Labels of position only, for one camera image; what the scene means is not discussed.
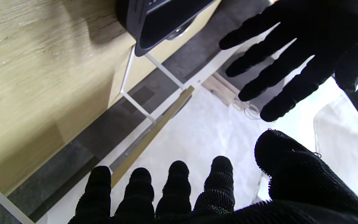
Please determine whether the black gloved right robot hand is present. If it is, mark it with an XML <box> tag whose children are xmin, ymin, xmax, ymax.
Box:
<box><xmin>69</xmin><ymin>129</ymin><xmax>358</xmax><ymax>224</ymax></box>

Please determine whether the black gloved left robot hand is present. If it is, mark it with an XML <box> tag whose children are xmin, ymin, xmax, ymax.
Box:
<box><xmin>219</xmin><ymin>0</ymin><xmax>358</xmax><ymax>122</ymax></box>

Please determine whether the wooden shelf with white legs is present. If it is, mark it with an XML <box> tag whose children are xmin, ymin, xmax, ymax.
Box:
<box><xmin>0</xmin><ymin>46</ymin><xmax>195</xmax><ymax>224</ymax></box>

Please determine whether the large black baking tray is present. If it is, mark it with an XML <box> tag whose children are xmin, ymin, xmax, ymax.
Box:
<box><xmin>116</xmin><ymin>0</ymin><xmax>223</xmax><ymax>57</ymax></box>

